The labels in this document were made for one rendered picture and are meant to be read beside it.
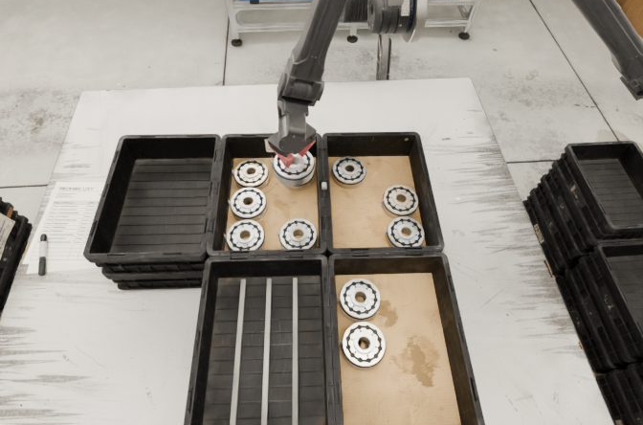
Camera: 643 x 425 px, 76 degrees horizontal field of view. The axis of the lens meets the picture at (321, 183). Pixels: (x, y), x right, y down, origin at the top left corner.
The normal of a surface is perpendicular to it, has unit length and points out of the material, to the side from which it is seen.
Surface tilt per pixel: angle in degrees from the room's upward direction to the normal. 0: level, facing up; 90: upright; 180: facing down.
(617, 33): 88
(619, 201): 0
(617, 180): 0
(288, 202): 0
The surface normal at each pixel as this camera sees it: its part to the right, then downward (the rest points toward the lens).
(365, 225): 0.03, -0.57
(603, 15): 0.02, 0.80
